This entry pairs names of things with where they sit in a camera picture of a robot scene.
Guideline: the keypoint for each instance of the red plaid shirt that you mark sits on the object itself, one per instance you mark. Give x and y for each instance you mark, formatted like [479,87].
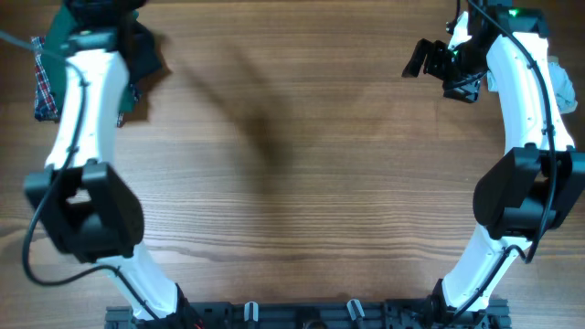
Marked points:
[51,83]

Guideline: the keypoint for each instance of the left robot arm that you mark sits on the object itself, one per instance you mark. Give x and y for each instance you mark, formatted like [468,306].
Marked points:
[84,206]

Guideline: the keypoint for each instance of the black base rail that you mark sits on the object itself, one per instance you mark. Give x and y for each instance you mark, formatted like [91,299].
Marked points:
[386,315]

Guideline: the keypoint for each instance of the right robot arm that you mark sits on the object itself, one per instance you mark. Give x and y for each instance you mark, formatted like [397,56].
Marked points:
[536,183]

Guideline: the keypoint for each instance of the black polo shirt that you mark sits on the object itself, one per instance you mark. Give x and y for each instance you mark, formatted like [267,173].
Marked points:
[138,48]

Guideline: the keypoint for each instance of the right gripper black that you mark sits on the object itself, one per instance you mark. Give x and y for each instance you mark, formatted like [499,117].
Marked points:
[465,90]

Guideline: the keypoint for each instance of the light blue striped cloth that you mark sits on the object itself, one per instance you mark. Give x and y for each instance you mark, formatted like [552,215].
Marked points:
[562,86]

